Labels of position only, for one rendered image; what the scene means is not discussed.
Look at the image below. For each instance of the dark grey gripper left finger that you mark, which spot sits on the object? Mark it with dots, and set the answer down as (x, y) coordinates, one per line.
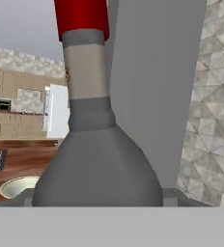
(24, 198)

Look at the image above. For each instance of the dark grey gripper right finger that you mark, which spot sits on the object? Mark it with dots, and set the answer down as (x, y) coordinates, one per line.
(178, 197)

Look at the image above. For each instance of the grey liquor bottle red cap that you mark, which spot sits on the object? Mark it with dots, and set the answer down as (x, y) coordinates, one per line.
(94, 167)

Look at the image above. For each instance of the white fridge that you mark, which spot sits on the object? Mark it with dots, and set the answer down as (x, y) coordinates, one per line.
(57, 111)

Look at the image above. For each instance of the beige base cupboards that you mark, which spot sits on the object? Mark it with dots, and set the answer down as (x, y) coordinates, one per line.
(17, 126)

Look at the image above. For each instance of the small dark wall oven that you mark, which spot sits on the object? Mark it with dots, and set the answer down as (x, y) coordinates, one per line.
(4, 105)

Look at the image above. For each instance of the beige wall cupboards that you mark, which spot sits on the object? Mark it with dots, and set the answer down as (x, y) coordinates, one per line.
(11, 82)

